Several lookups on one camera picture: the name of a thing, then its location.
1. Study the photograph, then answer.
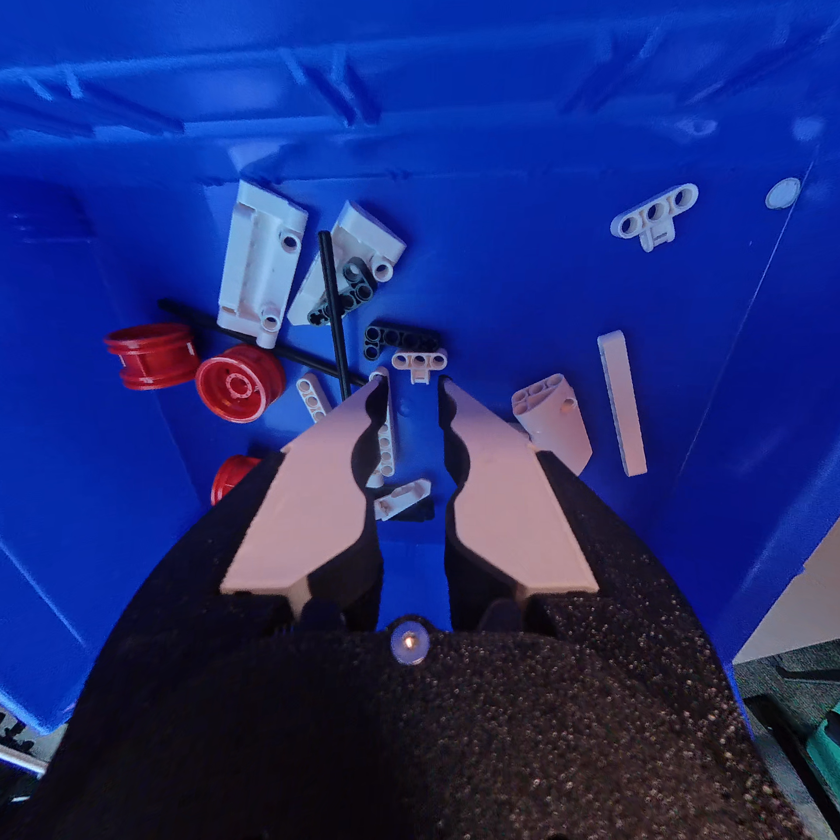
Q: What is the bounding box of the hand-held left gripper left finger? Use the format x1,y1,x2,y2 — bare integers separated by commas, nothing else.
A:
221,374,392,605

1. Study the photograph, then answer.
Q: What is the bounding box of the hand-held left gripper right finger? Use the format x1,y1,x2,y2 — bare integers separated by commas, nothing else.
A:
440,378,601,611

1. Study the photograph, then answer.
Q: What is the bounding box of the small white block piece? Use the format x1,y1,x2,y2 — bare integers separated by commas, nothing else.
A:
374,479,431,522

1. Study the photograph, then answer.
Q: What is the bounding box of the blue plastic bin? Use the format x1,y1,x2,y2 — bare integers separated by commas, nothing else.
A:
0,0,840,736

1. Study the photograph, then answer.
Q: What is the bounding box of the red wheel rim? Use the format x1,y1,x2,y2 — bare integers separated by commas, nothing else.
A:
210,453,263,506
195,344,286,424
105,323,200,391

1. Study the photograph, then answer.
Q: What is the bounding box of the white curved panel piece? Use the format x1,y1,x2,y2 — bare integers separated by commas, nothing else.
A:
511,374,594,476

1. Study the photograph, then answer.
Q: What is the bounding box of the thin white beam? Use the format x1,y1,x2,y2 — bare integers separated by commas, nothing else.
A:
365,374,397,489

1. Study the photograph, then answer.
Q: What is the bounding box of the small white beam piece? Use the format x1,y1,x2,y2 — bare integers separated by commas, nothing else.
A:
296,372,332,424

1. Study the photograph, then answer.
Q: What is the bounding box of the white flat beam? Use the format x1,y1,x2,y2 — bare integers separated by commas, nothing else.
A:
598,331,649,477

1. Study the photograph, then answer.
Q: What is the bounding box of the small white connector piece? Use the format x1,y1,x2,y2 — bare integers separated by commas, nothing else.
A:
392,348,450,384

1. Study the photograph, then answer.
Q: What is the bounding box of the black short beam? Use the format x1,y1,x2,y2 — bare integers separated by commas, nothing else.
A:
364,325,445,362

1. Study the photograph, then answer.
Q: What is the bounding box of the black axle rod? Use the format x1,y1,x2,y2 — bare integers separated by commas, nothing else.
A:
158,300,368,388
319,231,355,395

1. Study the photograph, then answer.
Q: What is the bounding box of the white rectangular panel piece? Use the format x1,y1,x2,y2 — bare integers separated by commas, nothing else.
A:
217,180,309,349

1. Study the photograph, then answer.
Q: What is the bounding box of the white angled panel piece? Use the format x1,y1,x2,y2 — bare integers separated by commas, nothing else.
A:
287,201,408,326

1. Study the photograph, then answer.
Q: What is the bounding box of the white three-hole connector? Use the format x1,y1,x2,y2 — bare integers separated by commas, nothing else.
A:
611,184,700,253

